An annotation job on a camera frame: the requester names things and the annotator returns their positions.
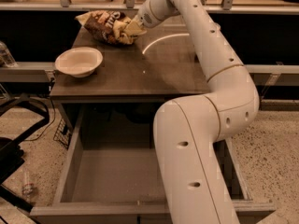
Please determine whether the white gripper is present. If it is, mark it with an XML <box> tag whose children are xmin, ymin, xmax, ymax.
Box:
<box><xmin>124</xmin><ymin>0</ymin><xmax>179</xmax><ymax>36</ymax></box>

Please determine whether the brown chip bag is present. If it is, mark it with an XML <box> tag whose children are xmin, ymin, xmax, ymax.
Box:
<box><xmin>76</xmin><ymin>10</ymin><xmax>140</xmax><ymax>45</ymax></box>

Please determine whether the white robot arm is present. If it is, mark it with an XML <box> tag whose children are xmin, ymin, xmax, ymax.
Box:
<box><xmin>135</xmin><ymin>0</ymin><xmax>259</xmax><ymax>224</ymax></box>

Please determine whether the open grey top drawer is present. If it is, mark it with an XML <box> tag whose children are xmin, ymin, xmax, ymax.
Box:
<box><xmin>31</xmin><ymin>106</ymin><xmax>275</xmax><ymax>224</ymax></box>

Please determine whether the dark wooden cabinet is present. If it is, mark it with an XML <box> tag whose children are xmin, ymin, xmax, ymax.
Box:
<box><xmin>50</xmin><ymin>10</ymin><xmax>250</xmax><ymax>133</ymax></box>

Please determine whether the white bowl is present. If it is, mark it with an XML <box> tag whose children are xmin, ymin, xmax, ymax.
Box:
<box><xmin>55</xmin><ymin>47</ymin><xmax>103</xmax><ymax>77</ymax></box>

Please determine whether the clear bottle on shelf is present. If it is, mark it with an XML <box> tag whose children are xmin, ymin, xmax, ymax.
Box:
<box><xmin>0</xmin><ymin>41</ymin><xmax>18</xmax><ymax>67</ymax></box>

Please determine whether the black office chair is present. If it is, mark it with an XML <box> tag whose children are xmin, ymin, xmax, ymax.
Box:
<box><xmin>0</xmin><ymin>94</ymin><xmax>50</xmax><ymax>213</ymax></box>

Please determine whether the clear plastic water bottle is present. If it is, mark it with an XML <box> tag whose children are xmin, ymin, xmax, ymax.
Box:
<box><xmin>21</xmin><ymin>171</ymin><xmax>34</xmax><ymax>197</ymax></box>

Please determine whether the black cable on floor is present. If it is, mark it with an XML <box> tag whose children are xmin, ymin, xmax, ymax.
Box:
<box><xmin>23</xmin><ymin>77</ymin><xmax>57</xmax><ymax>142</ymax></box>

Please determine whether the black wire basket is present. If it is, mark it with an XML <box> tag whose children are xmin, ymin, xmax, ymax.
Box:
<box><xmin>53</xmin><ymin>119</ymin><xmax>72</xmax><ymax>149</ymax></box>

